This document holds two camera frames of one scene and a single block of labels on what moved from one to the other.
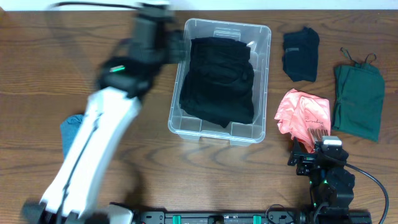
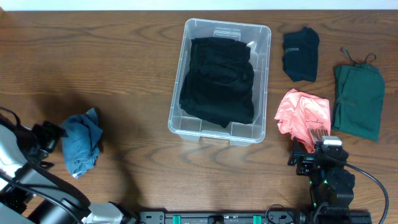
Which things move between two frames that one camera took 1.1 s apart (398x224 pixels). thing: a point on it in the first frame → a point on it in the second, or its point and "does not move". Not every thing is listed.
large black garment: (217, 86) does not move
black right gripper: (308, 159) does not move
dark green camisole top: (359, 98) does not move
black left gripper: (169, 45) → (48, 132)
